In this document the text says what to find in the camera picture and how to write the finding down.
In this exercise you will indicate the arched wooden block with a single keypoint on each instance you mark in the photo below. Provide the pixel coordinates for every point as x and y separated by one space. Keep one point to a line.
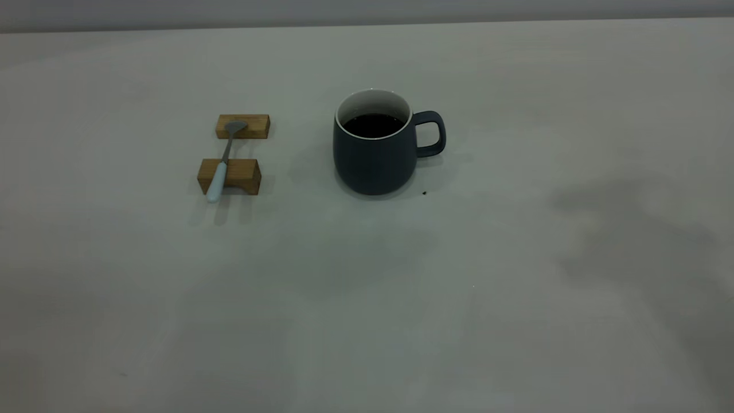
246 175

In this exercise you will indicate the flat wooden block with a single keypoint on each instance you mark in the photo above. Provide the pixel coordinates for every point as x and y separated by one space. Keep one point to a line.
258 127

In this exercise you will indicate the dark grey ceramic mug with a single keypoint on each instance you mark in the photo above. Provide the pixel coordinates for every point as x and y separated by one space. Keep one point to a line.
373 166

